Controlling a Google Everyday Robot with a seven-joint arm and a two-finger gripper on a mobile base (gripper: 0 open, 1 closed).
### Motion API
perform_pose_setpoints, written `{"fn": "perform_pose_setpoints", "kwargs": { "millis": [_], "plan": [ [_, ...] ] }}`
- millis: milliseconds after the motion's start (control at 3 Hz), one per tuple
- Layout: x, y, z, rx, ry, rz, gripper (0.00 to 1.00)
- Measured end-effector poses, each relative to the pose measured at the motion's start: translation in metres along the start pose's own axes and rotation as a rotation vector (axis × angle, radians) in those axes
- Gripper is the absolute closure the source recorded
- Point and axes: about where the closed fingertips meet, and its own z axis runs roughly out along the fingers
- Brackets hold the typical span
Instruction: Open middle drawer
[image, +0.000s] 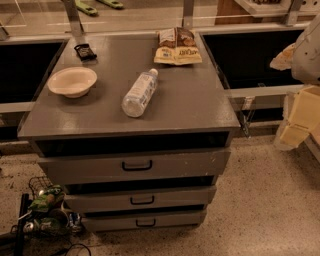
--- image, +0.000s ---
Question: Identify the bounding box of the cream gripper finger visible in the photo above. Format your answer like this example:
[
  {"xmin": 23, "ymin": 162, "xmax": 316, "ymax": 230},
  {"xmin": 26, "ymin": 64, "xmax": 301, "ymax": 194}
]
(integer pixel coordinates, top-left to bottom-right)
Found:
[
  {"xmin": 270, "ymin": 43, "xmax": 295, "ymax": 71},
  {"xmin": 280, "ymin": 85, "xmax": 320, "ymax": 148}
]

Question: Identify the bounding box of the grey drawer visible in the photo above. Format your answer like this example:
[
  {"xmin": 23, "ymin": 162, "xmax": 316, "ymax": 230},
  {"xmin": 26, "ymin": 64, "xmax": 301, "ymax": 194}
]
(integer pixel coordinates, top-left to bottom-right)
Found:
[
  {"xmin": 82, "ymin": 210, "xmax": 207, "ymax": 232},
  {"xmin": 65, "ymin": 185, "xmax": 216, "ymax": 213},
  {"xmin": 38, "ymin": 149, "xmax": 231, "ymax": 185}
]

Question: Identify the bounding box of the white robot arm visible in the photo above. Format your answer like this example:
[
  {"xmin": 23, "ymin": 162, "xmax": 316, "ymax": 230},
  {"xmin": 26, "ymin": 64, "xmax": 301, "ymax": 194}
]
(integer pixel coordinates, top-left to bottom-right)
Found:
[{"xmin": 270, "ymin": 15, "xmax": 320, "ymax": 151}]

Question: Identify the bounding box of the grey drawer cabinet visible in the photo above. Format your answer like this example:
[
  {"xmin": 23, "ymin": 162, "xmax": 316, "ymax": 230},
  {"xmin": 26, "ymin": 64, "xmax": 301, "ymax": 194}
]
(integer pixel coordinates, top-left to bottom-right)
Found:
[{"xmin": 18, "ymin": 34, "xmax": 239, "ymax": 219}]

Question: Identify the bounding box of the grey top drawer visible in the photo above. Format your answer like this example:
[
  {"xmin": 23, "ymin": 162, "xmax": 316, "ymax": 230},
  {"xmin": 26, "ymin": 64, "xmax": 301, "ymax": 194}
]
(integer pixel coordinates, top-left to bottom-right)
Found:
[{"xmin": 38, "ymin": 149, "xmax": 231, "ymax": 185}]

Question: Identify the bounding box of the grey bottom drawer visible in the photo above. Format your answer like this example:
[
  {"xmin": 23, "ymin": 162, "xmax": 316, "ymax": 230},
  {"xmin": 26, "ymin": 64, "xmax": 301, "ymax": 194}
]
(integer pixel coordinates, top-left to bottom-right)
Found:
[{"xmin": 82, "ymin": 210, "xmax": 207, "ymax": 232}]

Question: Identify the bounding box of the brown yellow snack bag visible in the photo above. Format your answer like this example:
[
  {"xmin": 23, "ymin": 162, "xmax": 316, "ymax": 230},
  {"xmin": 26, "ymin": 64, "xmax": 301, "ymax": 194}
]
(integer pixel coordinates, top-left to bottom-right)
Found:
[{"xmin": 154, "ymin": 27, "xmax": 202, "ymax": 66}]

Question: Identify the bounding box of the clear plastic water bottle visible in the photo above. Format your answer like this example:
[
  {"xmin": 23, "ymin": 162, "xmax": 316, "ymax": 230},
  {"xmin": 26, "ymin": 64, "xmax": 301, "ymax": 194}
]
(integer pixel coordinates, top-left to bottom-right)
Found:
[{"xmin": 122, "ymin": 69, "xmax": 158, "ymax": 118}]

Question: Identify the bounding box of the small black snack packet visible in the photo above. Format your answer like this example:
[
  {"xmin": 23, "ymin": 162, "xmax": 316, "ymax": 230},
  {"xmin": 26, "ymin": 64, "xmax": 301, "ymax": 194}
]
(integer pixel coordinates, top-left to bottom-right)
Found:
[{"xmin": 74, "ymin": 43, "xmax": 97, "ymax": 61}]

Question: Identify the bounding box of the white bowl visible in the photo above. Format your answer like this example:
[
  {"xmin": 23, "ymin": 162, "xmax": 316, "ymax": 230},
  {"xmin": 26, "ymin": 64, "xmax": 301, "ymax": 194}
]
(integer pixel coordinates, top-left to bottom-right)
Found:
[{"xmin": 47, "ymin": 67, "xmax": 97, "ymax": 98}]

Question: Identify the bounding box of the green tool on counter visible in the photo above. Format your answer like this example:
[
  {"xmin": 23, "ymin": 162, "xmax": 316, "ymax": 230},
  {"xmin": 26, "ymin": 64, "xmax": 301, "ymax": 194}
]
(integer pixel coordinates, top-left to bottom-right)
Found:
[{"xmin": 75, "ymin": 0, "xmax": 98, "ymax": 16}]

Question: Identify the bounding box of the soda can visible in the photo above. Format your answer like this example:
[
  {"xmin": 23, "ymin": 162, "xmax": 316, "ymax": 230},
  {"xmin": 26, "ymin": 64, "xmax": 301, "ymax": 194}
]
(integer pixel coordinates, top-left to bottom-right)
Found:
[{"xmin": 69, "ymin": 212, "xmax": 82, "ymax": 233}]

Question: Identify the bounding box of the green chip bag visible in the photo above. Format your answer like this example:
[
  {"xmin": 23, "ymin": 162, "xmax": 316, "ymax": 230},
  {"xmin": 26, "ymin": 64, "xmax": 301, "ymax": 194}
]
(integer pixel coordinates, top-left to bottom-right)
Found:
[{"xmin": 29, "ymin": 185, "xmax": 65, "ymax": 213}]

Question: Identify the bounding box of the black cable on floor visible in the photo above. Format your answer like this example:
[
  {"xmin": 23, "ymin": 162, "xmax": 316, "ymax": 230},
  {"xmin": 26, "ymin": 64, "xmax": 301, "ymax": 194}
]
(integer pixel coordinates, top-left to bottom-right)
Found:
[{"xmin": 49, "ymin": 243, "xmax": 92, "ymax": 256}]

